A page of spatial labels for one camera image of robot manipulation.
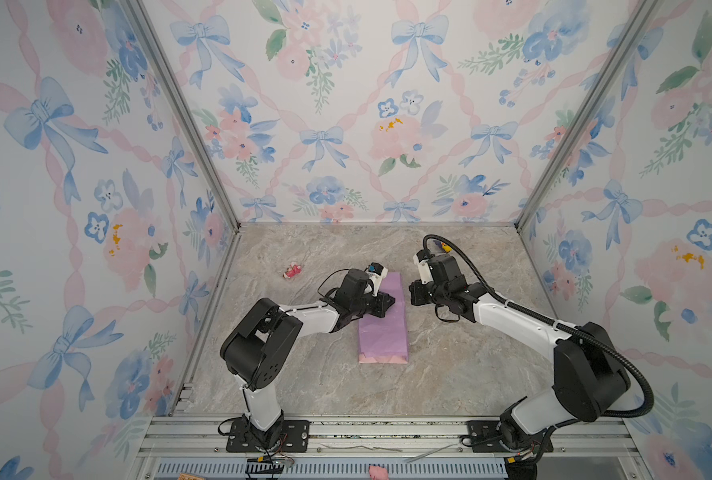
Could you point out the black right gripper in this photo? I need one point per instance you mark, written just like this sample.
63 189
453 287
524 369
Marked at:
415 289

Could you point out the red pink toy figure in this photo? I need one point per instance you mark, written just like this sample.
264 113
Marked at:
292 270

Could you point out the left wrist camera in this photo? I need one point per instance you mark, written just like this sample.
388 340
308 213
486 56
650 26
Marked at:
364 282

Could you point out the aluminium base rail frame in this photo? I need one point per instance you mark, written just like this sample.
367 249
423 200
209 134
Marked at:
601 450

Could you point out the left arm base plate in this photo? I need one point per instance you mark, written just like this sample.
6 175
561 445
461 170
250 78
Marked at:
284 436

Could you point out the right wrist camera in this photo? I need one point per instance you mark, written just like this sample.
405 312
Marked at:
438 269

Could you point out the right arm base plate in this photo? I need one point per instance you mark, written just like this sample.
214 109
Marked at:
482 435

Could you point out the pink object front edge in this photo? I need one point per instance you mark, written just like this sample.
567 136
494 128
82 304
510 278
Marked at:
378 473

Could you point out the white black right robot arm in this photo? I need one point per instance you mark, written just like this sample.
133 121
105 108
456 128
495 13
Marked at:
588 380

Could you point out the pink purple wrapping paper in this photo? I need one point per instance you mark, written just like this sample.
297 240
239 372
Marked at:
385 340

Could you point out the aluminium corner post left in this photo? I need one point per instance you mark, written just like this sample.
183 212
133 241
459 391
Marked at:
143 27

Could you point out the aluminium corner post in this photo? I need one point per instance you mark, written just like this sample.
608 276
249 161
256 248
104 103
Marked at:
631 34
143 27

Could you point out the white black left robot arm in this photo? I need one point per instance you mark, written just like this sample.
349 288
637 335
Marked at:
257 349

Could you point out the grey slotted cable duct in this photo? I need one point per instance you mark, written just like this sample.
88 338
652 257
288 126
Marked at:
332 468

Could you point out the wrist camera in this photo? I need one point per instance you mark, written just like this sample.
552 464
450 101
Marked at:
438 269
364 282

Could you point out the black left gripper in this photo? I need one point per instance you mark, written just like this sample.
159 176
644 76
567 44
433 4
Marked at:
381 306

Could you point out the aluminium corner post right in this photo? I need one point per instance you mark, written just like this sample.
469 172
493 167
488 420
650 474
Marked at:
631 34

